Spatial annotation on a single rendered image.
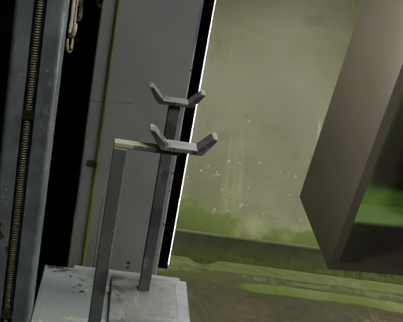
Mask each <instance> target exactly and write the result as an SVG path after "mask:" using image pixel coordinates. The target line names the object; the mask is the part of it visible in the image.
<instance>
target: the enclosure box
mask: <svg viewBox="0 0 403 322"><path fill-rule="evenodd" d="M299 197H300V200H301V202H302V204H303V207H304V210H305V212H306V215H307V217H308V220H309V222H310V225H311V227H312V230H313V233H314V235H315V237H316V240H317V243H318V244H319V247H320V250H321V252H322V255H323V257H324V260H325V262H326V265H327V268H328V269H330V270H345V271H352V272H367V273H381V274H389V275H403V0H363V2H362V4H361V8H360V12H359V14H358V18H357V20H356V23H355V27H354V30H353V32H352V36H351V39H350V42H349V46H348V48H347V52H346V54H345V57H344V61H343V63H342V67H341V70H340V73H339V76H338V79H337V82H336V85H335V89H334V92H333V95H332V97H331V101H330V103H329V107H328V111H327V113H326V117H325V119H324V122H323V125H322V129H321V131H320V135H319V138H318V141H317V144H316V147H315V151H314V153H313V157H312V160H311V162H310V166H309V169H308V172H307V175H306V178H305V181H304V184H303V188H302V191H301V194H300V196H299Z"/></svg>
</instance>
